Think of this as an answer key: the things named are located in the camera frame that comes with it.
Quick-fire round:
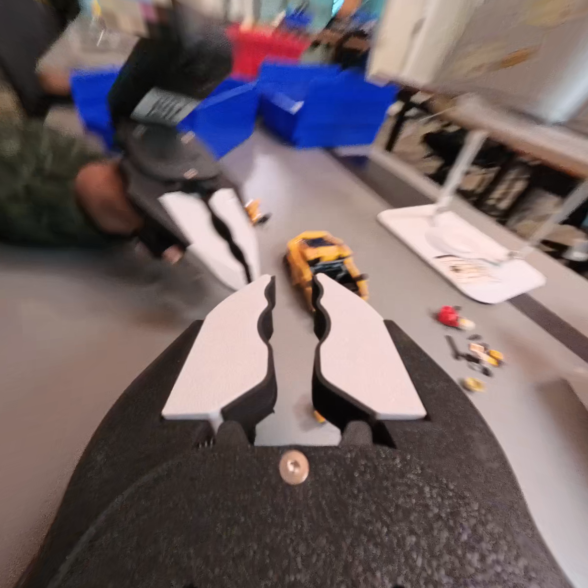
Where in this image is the clear sticker sheet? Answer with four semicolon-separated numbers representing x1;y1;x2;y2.
433;254;507;284

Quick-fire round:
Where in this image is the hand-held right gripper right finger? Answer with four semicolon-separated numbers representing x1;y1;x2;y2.
312;274;428;435

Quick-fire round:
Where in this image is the red toy minifigure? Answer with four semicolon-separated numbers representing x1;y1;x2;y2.
433;305;477;331

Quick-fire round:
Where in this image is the yellow toy brick car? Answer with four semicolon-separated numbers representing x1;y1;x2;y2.
284;231;370;314

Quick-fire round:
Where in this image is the red plastic bin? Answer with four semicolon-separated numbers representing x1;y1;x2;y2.
226;24;314;77

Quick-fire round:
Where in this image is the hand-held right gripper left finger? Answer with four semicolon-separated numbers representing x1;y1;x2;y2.
162;275;277;445

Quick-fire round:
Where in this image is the person's left hand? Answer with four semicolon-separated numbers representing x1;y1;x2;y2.
75;163;187;266

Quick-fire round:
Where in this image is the blue plastic bin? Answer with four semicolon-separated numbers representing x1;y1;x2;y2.
178;79;263;160
256;61;399;151
70;66;123;150

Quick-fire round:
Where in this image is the instruction booklet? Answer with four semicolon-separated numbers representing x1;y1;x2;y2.
367;0;588;124

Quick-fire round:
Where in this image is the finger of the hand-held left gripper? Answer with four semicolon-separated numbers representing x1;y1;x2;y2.
158;192;251;292
208;187;262;282

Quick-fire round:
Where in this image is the person's left forearm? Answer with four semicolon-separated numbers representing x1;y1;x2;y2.
0;92;113;250

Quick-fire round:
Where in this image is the white book stand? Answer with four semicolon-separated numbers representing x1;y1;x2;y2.
376;94;588;306

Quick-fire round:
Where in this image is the cluster of small toy parts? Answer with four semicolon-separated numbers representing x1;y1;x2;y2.
243;198;272;227

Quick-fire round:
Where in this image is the pile of small toy bricks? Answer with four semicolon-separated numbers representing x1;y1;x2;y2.
459;333;507;378

